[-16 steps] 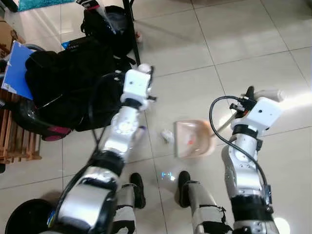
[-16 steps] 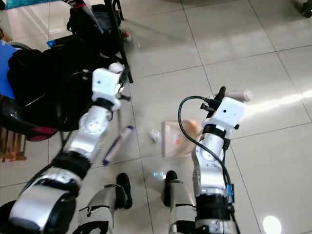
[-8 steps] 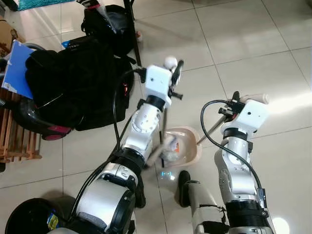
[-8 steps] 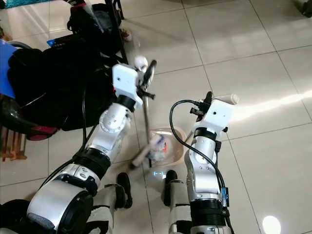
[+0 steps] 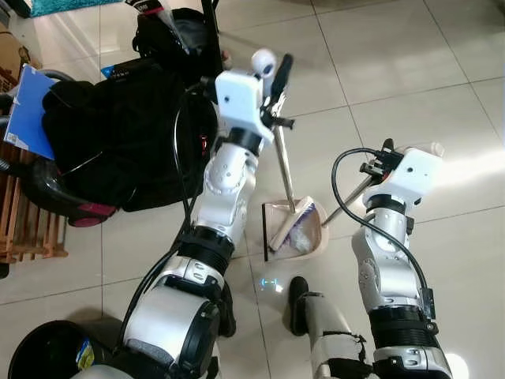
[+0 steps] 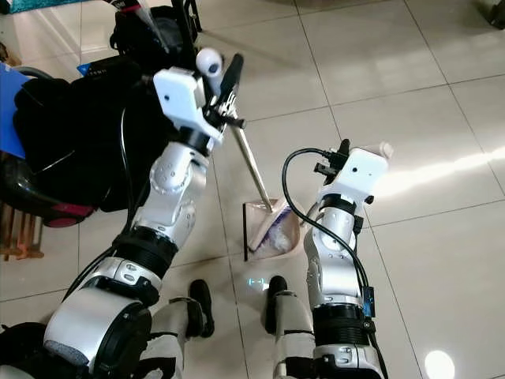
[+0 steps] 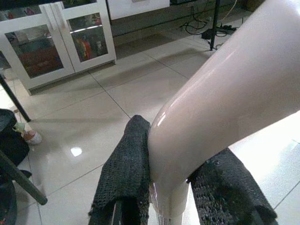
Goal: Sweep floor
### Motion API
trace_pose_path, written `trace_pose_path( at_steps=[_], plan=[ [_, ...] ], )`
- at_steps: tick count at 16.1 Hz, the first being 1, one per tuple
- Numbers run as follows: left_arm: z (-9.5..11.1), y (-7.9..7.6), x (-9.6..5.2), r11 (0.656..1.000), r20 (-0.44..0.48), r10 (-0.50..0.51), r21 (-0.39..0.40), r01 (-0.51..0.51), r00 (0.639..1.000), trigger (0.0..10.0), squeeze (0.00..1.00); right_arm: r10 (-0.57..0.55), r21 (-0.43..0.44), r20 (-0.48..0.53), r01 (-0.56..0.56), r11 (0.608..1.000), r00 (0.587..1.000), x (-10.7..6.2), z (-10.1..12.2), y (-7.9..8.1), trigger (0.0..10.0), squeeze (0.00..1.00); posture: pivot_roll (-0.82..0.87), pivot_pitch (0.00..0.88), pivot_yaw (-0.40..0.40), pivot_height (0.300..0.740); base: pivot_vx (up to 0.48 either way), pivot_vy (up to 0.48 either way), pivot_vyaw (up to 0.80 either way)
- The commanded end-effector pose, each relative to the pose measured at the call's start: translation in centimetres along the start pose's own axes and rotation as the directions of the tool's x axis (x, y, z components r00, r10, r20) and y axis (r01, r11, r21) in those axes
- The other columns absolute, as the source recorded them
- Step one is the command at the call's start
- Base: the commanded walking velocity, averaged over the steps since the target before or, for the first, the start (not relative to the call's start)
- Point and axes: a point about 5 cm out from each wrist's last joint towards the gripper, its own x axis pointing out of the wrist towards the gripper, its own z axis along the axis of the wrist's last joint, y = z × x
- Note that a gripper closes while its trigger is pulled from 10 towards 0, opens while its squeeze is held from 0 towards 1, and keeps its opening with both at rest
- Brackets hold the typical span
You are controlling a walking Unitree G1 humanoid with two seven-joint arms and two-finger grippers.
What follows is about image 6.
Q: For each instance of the black round trash bin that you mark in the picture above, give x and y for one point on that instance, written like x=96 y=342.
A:
x=20 y=347

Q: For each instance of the black and magenta vacuum cleaner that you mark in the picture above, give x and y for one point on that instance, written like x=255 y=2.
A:
x=39 y=205

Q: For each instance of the blue folder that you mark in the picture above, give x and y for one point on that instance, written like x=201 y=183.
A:
x=12 y=110

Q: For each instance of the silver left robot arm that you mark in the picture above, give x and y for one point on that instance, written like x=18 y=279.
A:
x=173 y=189

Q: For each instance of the robot left leg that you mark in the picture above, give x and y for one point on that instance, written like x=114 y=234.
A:
x=185 y=332

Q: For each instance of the wooden slatted shoe rack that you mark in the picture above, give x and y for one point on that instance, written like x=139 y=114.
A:
x=20 y=237

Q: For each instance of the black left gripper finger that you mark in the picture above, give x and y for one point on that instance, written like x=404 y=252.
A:
x=233 y=77

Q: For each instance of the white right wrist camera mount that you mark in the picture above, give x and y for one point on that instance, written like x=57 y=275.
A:
x=355 y=174

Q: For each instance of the robot leg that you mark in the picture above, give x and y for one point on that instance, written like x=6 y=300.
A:
x=185 y=332
x=292 y=332

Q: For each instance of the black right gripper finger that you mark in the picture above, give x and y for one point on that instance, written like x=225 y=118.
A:
x=343 y=146

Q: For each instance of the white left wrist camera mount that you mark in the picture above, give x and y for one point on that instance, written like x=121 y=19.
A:
x=180 y=99

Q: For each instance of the robot right leg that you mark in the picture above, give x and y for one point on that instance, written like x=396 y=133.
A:
x=292 y=332

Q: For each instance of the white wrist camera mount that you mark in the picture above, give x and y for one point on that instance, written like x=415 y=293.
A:
x=180 y=99
x=355 y=174

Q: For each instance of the white broom with blue bristles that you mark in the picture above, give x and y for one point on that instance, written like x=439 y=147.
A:
x=252 y=166

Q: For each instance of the large black fabric bag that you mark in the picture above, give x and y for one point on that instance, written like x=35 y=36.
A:
x=79 y=134

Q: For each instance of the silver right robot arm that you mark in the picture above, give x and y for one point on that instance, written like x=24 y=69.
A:
x=335 y=268

